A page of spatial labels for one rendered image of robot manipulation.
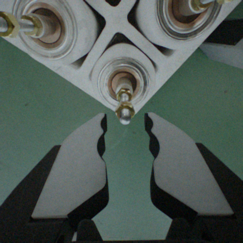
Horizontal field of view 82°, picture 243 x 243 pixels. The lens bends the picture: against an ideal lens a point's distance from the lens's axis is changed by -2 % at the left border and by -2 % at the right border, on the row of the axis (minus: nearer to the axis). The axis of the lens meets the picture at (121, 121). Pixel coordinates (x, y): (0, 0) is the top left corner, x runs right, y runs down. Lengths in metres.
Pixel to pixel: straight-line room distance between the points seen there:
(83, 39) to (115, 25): 0.08
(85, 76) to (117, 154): 0.43
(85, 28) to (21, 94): 0.42
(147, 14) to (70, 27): 0.09
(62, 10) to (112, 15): 0.09
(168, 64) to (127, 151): 0.44
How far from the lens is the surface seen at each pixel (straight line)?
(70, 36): 0.21
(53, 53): 0.22
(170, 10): 0.21
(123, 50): 0.21
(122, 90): 0.17
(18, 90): 0.59
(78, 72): 0.29
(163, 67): 0.29
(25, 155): 0.78
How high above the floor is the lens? 0.45
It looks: 58 degrees down
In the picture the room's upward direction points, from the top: 180 degrees clockwise
